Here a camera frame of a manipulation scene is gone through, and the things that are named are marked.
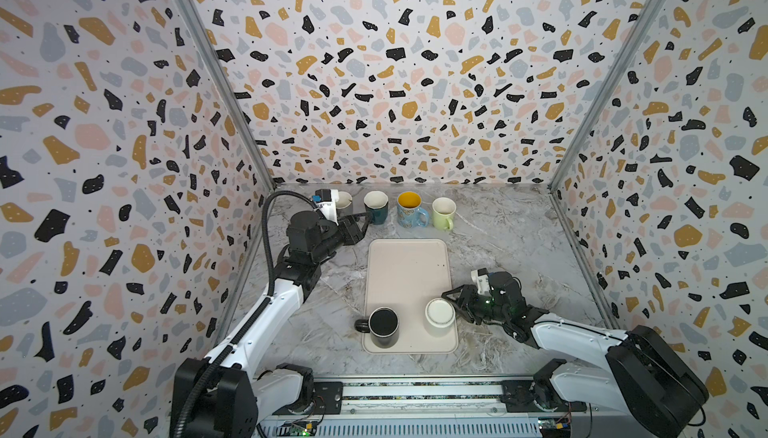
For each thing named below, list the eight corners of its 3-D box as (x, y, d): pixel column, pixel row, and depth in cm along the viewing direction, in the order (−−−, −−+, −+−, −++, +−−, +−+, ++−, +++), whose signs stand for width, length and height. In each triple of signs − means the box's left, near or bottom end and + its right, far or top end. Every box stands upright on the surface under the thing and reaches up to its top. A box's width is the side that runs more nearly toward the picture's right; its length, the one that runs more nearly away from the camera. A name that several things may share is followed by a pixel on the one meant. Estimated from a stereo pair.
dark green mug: (366, 228, 111) (363, 208, 102) (367, 211, 116) (365, 190, 107) (387, 229, 111) (387, 208, 102) (388, 211, 117) (387, 190, 108)
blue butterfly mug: (402, 236, 109) (402, 215, 100) (395, 214, 115) (394, 193, 107) (425, 231, 110) (427, 210, 102) (417, 209, 117) (418, 189, 108)
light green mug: (431, 239, 108) (434, 221, 100) (430, 215, 115) (432, 196, 107) (454, 239, 108) (458, 221, 100) (451, 215, 115) (455, 197, 108)
